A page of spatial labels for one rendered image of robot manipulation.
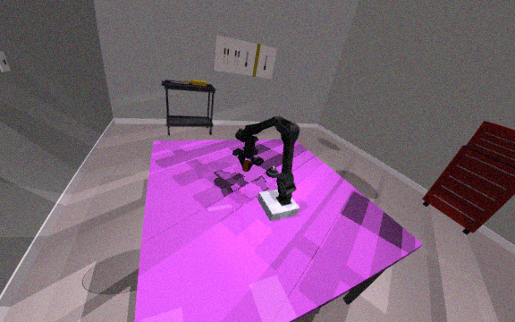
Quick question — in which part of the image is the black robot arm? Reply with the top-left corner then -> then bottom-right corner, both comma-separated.
235,115 -> 300,207

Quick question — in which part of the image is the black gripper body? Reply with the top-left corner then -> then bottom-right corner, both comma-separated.
232,146 -> 264,166

